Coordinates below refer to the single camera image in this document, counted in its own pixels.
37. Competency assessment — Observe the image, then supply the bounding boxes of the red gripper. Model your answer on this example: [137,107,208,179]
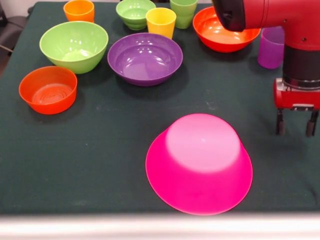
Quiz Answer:
[272,78,320,138]

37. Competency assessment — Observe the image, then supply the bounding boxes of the pink plastic bowl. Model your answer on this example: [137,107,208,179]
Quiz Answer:
[145,113,254,216]

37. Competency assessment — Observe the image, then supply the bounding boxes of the purple plastic bowl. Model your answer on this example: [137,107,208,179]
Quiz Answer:
[107,32,184,87]

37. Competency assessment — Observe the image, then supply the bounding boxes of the purple plastic cup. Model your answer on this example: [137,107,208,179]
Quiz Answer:
[257,26,286,70]

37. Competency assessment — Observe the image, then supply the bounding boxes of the large red-orange plastic bowl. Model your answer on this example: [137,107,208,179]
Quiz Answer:
[192,6,262,53]

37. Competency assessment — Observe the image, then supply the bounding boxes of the green plastic cup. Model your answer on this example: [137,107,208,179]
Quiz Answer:
[169,0,199,30]

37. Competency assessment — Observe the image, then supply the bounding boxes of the yellow plastic cup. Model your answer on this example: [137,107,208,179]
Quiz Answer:
[145,7,177,40]

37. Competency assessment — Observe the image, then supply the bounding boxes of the small green plastic bowl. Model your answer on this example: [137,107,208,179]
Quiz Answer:
[115,0,157,31]

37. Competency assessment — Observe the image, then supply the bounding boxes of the dark green tablecloth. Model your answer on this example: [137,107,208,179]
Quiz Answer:
[0,1,320,215]

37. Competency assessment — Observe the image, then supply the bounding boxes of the large green plastic bowl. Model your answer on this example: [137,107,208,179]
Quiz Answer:
[39,21,109,75]

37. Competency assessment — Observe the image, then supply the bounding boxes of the orange plastic cup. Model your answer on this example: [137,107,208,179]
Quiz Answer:
[63,0,95,24]

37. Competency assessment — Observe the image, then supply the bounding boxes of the small red-orange plastic bowl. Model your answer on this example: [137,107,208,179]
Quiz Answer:
[18,65,78,115]

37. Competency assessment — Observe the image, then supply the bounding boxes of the grey office chair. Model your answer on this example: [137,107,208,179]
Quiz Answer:
[0,14,30,53]

